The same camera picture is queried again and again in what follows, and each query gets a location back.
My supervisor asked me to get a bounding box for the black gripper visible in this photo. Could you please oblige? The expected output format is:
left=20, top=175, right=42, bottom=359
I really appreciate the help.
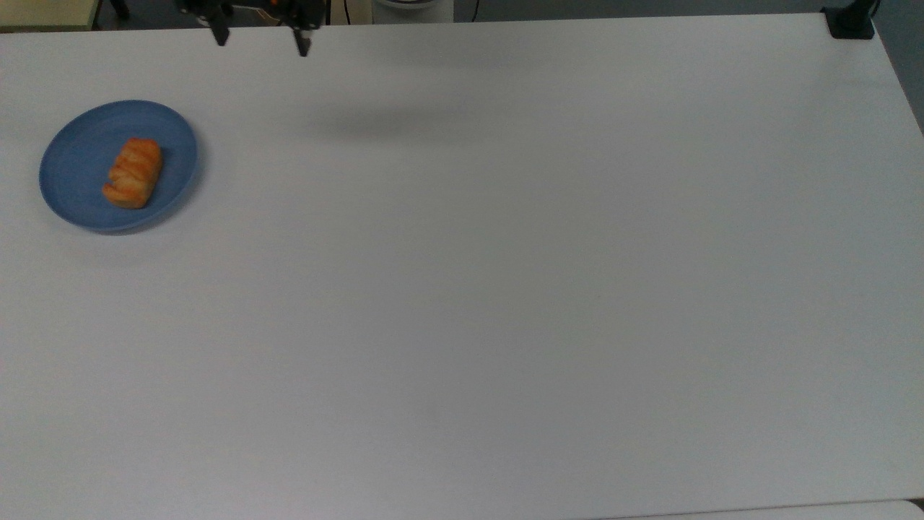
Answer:
left=176, top=0, right=330, bottom=58

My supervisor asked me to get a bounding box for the golden braided bread roll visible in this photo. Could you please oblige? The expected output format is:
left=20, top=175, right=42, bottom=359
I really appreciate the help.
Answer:
left=102, top=137, right=164, bottom=210

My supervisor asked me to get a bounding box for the beige furniture piece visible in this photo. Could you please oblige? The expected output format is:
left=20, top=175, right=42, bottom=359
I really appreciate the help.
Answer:
left=0, top=0, right=100, bottom=32

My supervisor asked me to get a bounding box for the blue round plate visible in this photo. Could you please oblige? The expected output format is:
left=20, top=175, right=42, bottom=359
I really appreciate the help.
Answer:
left=38, top=99, right=199, bottom=234

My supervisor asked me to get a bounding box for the black table clamp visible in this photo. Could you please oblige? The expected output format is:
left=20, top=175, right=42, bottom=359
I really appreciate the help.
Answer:
left=821, top=0, right=879, bottom=40

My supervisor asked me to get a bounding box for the white round pedestal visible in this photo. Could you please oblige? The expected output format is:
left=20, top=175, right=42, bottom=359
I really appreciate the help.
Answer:
left=372, top=0, right=455, bottom=25

